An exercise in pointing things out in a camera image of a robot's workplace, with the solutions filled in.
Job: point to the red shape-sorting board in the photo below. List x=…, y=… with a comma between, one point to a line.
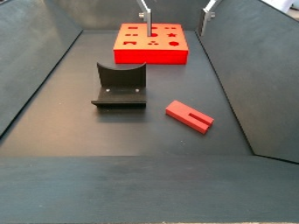
x=165, y=48

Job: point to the red double-square peg block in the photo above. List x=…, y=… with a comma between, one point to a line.
x=190, y=116

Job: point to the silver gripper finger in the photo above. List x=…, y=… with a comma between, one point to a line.
x=207, y=15
x=146, y=15

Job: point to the black curved holder stand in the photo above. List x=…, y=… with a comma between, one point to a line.
x=122, y=87

